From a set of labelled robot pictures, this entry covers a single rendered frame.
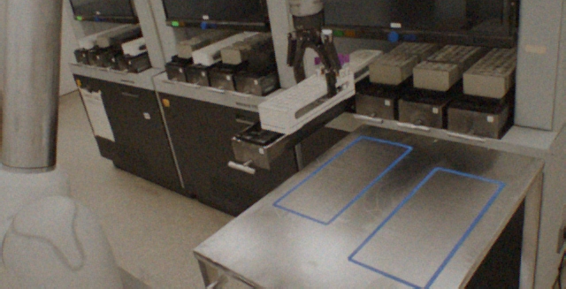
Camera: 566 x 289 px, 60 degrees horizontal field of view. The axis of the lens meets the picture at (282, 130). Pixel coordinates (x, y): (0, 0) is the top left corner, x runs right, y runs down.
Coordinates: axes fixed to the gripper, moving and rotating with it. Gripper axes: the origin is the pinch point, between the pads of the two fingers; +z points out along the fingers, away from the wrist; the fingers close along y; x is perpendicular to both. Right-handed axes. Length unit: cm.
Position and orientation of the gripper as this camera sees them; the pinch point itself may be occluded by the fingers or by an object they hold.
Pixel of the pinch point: (316, 86)
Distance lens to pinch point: 135.2
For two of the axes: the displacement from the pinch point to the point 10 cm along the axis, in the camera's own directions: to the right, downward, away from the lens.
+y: 7.4, 1.8, -6.5
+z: 1.5, 9.0, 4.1
